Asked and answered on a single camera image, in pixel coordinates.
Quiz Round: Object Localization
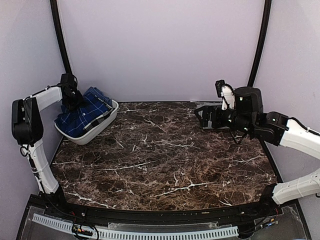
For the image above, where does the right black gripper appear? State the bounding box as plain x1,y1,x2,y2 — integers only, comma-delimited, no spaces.
195,104,255,135

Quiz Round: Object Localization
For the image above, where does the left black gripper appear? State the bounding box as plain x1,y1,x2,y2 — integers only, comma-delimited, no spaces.
63,90,85,111

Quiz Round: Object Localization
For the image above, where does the blue plaid long sleeve shirt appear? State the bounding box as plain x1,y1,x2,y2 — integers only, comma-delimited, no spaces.
54,93,112,138

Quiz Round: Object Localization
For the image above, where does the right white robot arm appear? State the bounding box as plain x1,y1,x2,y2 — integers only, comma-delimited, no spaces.
194,80,320,217

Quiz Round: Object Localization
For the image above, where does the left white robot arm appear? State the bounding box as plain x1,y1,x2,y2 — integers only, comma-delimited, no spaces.
11,83,83,197

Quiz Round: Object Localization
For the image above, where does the small blue checked shirt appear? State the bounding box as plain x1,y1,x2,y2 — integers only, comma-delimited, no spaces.
84,86,113,107

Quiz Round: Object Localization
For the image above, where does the black white checked shirt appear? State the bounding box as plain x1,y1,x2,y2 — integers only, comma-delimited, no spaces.
83,111,111,133

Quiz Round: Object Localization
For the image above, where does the grey plastic laundry basket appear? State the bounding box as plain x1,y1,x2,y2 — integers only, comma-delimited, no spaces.
54,99,119,145

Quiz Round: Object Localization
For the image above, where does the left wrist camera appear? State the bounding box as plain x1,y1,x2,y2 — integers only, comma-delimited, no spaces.
60,73,78,88

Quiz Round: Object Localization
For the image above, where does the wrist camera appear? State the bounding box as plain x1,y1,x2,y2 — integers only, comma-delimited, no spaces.
215,79,225,98
60,73,78,88

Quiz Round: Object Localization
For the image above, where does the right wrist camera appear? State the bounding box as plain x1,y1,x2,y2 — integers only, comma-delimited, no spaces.
215,79,225,98

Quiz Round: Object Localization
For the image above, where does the left black frame post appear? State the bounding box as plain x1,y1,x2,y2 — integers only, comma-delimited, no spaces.
50,0,72,74

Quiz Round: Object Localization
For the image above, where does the black frame post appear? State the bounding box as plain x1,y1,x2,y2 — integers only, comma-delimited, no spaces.
50,0,72,74
247,0,272,87

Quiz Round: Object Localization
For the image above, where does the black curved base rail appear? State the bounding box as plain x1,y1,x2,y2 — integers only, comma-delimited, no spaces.
17,195,311,240

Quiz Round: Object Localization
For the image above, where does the right black frame post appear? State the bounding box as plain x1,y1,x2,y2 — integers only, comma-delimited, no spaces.
247,0,272,87

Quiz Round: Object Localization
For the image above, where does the white slotted cable duct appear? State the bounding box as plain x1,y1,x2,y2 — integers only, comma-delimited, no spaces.
31,213,239,240

